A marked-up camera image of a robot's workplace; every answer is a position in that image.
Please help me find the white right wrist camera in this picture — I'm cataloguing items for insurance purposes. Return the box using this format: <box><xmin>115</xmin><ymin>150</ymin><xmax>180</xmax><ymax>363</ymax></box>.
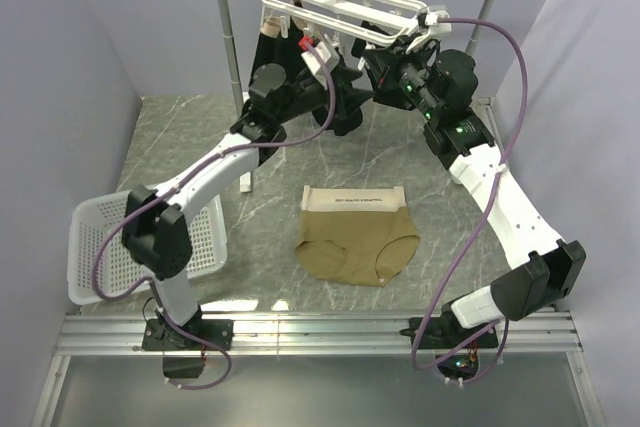
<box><xmin>405</xmin><ymin>7</ymin><xmax>452</xmax><ymax>54</ymax></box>

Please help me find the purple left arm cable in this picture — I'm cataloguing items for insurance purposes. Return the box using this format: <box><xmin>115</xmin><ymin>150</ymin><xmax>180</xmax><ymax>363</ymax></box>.
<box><xmin>92</xmin><ymin>44</ymin><xmax>337</xmax><ymax>391</ymax></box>

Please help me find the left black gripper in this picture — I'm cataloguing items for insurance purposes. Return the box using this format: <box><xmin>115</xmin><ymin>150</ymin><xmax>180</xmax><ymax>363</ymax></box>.
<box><xmin>274</xmin><ymin>64</ymin><xmax>374</xmax><ymax>125</ymax></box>

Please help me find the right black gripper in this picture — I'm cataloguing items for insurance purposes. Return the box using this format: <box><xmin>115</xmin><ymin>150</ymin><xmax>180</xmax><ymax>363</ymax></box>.
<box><xmin>365</xmin><ymin>33</ymin><xmax>441</xmax><ymax>121</ymax></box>

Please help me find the tan underwear with cream waistband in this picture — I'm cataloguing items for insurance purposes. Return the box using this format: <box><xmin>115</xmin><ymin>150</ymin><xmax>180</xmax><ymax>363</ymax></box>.
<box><xmin>295</xmin><ymin>186</ymin><xmax>421</xmax><ymax>287</ymax></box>

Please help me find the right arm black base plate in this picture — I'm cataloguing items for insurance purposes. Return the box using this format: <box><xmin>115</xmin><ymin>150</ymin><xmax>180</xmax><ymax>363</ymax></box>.
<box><xmin>399</xmin><ymin>316</ymin><xmax>499</xmax><ymax>350</ymax></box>

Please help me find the black hanging garment right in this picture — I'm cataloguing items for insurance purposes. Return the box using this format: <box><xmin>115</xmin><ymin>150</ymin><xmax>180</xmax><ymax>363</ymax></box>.
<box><xmin>342</xmin><ymin>20</ymin><xmax>403</xmax><ymax>58</ymax></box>

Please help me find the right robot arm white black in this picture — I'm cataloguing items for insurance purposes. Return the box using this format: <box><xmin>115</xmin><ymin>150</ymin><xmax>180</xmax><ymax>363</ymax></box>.
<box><xmin>362</xmin><ymin>42</ymin><xmax>586</xmax><ymax>347</ymax></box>

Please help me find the white plastic laundry basket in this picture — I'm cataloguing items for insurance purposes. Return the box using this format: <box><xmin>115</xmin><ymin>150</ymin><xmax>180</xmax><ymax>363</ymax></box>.
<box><xmin>67</xmin><ymin>191</ymin><xmax>227</xmax><ymax>306</ymax></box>

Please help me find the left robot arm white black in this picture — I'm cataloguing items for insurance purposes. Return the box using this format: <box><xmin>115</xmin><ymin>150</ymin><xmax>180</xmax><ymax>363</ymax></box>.
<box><xmin>121</xmin><ymin>54</ymin><xmax>373</xmax><ymax>349</ymax></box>

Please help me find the black hanging garments left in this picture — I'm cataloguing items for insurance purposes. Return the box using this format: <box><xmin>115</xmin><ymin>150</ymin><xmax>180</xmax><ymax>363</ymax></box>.
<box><xmin>251</xmin><ymin>14</ymin><xmax>363</xmax><ymax>136</ymax></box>

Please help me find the aluminium mounting rail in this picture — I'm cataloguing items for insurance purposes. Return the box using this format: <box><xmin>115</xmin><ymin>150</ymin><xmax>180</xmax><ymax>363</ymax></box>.
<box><xmin>54</xmin><ymin>308</ymin><xmax>582</xmax><ymax>356</ymax></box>

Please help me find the white clip hanger frame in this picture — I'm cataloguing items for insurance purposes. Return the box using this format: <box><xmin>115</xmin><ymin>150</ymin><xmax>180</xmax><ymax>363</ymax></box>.
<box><xmin>261</xmin><ymin>0</ymin><xmax>430</xmax><ymax>43</ymax></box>

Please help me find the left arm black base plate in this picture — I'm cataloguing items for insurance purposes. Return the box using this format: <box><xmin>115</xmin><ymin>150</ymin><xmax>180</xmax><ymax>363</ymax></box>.
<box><xmin>141</xmin><ymin>318</ymin><xmax>233</xmax><ymax>352</ymax></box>

